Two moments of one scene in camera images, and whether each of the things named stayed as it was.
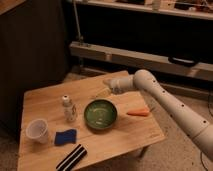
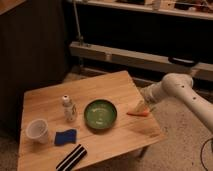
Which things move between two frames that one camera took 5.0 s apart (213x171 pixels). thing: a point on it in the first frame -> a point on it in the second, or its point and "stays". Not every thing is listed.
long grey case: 201,70 stays
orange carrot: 138,112 stays
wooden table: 57,117 stays
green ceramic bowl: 100,114 stays
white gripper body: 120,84 -> 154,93
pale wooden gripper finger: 105,93 -> 141,107
